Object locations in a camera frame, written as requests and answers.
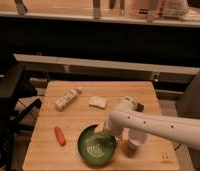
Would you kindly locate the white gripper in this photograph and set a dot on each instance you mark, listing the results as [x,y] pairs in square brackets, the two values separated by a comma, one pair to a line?
[110,128]

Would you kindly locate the green ceramic bowl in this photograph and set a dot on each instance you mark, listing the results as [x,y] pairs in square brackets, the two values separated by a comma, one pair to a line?
[96,149]

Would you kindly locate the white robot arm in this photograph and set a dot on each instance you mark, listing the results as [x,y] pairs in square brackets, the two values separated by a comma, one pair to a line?
[124,115]

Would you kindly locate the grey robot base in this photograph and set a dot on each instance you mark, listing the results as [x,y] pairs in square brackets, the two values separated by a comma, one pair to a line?
[188,106]

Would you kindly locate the white paper cup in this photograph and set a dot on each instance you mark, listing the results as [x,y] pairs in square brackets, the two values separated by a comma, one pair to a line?
[136,138]

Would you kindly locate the black remote control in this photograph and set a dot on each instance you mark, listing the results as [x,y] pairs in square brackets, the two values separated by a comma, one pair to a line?
[140,107]

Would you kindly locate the black chair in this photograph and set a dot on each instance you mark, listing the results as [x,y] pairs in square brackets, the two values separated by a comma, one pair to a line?
[14,84]

